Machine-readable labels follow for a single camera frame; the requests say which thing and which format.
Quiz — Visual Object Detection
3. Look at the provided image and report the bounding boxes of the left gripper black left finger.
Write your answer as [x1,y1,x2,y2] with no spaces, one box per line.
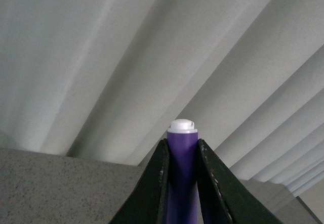
[110,139,170,224]

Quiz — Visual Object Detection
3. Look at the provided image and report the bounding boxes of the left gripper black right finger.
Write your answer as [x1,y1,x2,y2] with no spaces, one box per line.
[197,139,281,224]

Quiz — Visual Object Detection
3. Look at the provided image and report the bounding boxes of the purple pen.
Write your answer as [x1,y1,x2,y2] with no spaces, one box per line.
[167,119,198,223]

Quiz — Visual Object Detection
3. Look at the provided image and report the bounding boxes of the white curtain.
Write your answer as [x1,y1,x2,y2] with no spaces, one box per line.
[1,0,323,195]

